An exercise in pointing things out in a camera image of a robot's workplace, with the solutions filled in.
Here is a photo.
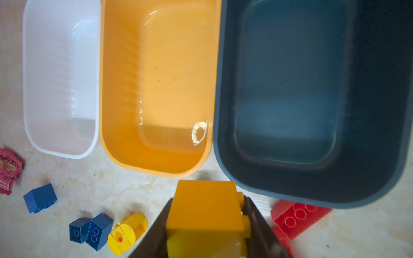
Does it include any white plastic container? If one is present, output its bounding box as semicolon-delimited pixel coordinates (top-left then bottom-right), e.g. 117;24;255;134
23;1;101;159

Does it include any pink snack packet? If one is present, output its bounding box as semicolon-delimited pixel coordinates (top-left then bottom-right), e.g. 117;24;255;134
0;148;23;195

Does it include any red lego brick upper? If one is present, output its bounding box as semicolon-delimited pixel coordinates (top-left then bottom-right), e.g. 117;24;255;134
271;200;333;240

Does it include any red lego brick middle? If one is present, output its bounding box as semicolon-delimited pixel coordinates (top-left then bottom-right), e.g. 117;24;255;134
272;226;295;258

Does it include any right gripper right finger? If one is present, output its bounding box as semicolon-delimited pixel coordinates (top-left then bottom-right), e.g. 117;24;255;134
243;196;292;258

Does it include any yellow plastic container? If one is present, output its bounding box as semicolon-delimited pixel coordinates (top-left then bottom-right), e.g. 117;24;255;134
99;1;222;178

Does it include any small blue lego brick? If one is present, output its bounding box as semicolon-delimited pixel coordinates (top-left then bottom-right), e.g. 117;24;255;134
69;218;91;244

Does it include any dark teal plastic container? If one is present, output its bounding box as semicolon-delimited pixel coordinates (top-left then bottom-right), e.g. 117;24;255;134
214;1;413;209

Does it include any yellow lego brick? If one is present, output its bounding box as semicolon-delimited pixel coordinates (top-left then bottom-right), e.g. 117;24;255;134
166;180;251;258

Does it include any red lego brick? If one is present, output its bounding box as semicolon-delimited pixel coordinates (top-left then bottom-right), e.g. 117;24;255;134
272;226;295;258
271;200;333;240

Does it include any blue lego brick angled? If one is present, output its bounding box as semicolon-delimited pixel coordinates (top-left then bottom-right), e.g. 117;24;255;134
86;213;113;251

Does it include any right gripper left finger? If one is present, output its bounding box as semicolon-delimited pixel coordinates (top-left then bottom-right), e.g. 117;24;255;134
129;198;173;258

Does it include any yellow round lego piece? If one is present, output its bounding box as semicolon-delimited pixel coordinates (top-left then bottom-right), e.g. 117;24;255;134
108;212;148;255

